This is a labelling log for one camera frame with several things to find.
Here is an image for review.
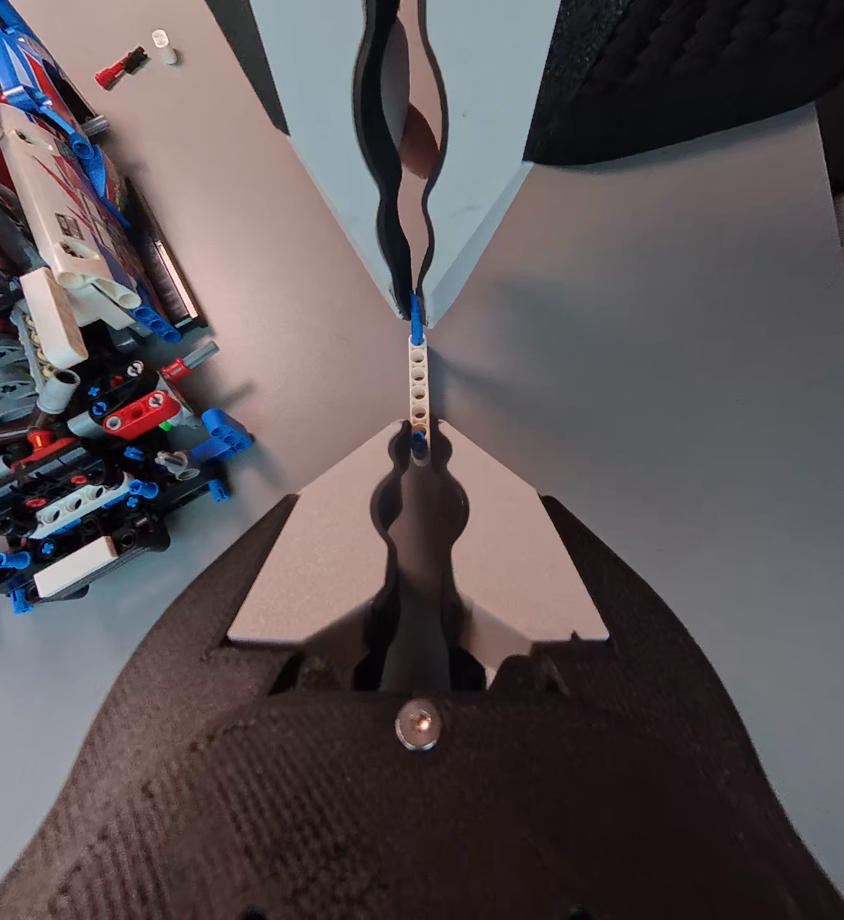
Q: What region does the toy brick race car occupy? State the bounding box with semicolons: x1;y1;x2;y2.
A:
0;0;254;615

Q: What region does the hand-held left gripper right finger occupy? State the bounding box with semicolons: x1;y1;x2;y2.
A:
428;419;611;689

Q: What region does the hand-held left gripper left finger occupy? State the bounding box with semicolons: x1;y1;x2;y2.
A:
228;419;412;684

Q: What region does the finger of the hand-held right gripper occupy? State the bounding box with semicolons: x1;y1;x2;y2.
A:
250;0;416;319
416;0;563;330

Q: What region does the black red axle pin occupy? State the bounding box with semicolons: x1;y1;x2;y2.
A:
94;45;151;92

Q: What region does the person's right hand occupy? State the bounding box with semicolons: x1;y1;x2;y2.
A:
402;101;443;179

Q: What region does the black chair armrest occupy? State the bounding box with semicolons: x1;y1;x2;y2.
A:
530;0;844;168

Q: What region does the white perforated toy beam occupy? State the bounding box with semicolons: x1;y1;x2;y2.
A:
406;332;432;441

